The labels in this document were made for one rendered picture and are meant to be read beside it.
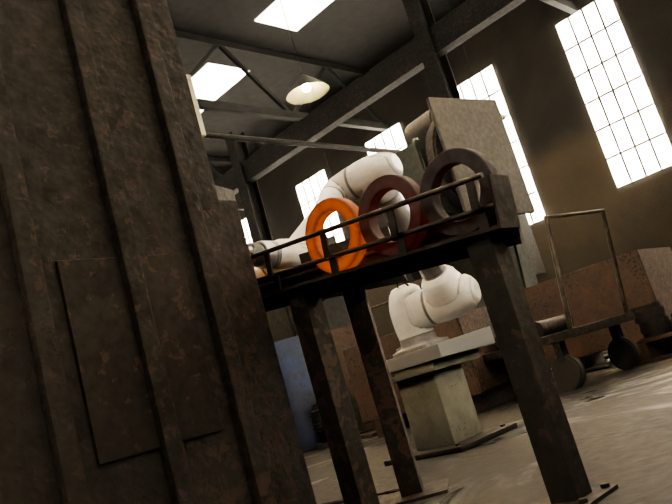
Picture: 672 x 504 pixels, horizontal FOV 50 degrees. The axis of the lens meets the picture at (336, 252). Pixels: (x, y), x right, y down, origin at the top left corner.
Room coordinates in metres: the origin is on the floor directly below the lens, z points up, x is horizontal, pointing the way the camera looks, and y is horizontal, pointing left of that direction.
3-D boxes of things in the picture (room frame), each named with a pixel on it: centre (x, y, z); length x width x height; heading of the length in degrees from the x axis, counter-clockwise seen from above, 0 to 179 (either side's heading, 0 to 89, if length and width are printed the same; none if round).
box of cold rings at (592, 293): (5.78, -1.95, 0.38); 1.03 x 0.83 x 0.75; 51
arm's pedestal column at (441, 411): (3.01, -0.23, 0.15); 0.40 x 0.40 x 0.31; 47
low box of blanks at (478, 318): (4.93, -0.43, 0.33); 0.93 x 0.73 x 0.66; 55
